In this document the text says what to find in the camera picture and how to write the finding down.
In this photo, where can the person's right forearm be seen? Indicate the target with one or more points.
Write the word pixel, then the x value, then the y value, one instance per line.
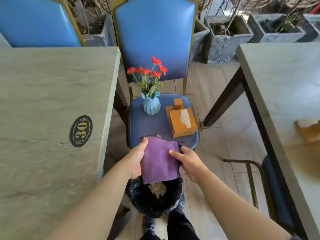
pixel 237 209

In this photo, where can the person's left hand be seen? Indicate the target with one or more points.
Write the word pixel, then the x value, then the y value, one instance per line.
pixel 133 162

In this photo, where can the light blue ribbed vase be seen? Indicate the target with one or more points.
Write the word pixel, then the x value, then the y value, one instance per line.
pixel 151 106

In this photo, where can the small orange wooden holder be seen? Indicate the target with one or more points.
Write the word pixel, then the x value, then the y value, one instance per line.
pixel 178 103

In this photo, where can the person's left forearm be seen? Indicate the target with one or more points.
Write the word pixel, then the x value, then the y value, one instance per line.
pixel 100 199

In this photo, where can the crumpled paper waste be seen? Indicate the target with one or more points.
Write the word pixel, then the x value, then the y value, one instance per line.
pixel 157 188

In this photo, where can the black oval table number plaque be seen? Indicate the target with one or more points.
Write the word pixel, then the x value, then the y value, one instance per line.
pixel 81 131

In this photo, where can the bin with black bag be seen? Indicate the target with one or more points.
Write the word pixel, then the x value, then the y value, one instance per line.
pixel 150 204

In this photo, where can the orange wooden tissue box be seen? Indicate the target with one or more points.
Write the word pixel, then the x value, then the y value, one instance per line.
pixel 178 124

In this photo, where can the person's right hand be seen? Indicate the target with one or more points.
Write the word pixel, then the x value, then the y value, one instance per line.
pixel 192 164

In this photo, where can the red artificial flowers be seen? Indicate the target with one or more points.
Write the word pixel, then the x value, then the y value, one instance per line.
pixel 146 72

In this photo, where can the person's left thumb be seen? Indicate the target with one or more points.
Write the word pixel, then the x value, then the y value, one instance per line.
pixel 143 146

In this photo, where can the purple cleaning cloth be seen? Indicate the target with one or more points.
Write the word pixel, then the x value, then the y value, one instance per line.
pixel 158 159

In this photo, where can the person's black trousers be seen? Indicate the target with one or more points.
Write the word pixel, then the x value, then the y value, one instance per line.
pixel 180 226

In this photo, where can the grey stone table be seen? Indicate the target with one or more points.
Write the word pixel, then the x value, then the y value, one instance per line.
pixel 225 99
pixel 110 102

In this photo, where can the person's right thumb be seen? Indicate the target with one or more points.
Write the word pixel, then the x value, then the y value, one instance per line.
pixel 175 154

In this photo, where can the white tissue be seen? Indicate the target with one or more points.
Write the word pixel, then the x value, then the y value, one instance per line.
pixel 185 118

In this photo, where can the blue chair with gold frame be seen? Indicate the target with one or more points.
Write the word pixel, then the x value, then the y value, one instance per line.
pixel 155 37
pixel 35 22
pixel 276 187

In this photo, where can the grey stone planter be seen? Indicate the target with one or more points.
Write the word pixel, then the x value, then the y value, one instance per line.
pixel 225 47
pixel 100 38
pixel 312 28
pixel 277 36
pixel 198 39

